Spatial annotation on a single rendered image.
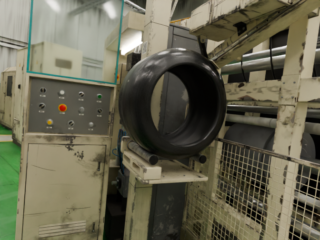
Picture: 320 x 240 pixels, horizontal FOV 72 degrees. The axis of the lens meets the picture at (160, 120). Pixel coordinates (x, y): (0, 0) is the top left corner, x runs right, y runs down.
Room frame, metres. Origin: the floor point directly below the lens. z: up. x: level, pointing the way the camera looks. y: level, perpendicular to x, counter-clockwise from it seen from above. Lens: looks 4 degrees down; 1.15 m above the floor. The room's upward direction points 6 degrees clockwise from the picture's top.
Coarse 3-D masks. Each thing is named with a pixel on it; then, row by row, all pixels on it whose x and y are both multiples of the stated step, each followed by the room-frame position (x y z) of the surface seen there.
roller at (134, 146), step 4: (128, 144) 1.31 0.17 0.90; (132, 144) 1.26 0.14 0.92; (136, 144) 1.24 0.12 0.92; (132, 148) 1.23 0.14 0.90; (136, 148) 1.19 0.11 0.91; (140, 148) 1.15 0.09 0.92; (136, 152) 1.18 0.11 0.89; (140, 152) 1.12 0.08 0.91; (144, 152) 1.08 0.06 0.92; (148, 152) 1.06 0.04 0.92; (140, 156) 1.13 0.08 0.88; (144, 156) 1.06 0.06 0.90; (148, 156) 1.03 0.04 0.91; (152, 156) 1.01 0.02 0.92; (156, 156) 1.02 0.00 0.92; (148, 160) 1.02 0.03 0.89; (152, 160) 1.01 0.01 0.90; (156, 160) 1.02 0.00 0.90; (152, 164) 1.01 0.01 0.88
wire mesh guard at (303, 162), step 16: (240, 144) 1.15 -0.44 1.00; (192, 160) 1.54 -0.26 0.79; (288, 160) 0.91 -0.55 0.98; (304, 160) 0.86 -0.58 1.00; (224, 176) 1.24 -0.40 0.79; (304, 192) 0.85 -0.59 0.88; (224, 208) 1.21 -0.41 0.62; (288, 208) 0.90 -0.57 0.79; (304, 208) 0.84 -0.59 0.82; (208, 224) 1.33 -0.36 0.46; (272, 224) 0.94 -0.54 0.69; (304, 224) 0.83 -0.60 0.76
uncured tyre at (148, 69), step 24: (144, 72) 0.98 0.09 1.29; (192, 72) 1.34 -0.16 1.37; (216, 72) 1.13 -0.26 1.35; (120, 96) 1.11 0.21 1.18; (144, 96) 0.96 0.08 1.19; (192, 96) 1.38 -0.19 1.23; (216, 96) 1.26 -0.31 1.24; (144, 120) 0.97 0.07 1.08; (192, 120) 1.39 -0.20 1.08; (216, 120) 1.14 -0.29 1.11; (144, 144) 1.02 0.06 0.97; (168, 144) 1.02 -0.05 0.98; (192, 144) 1.08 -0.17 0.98
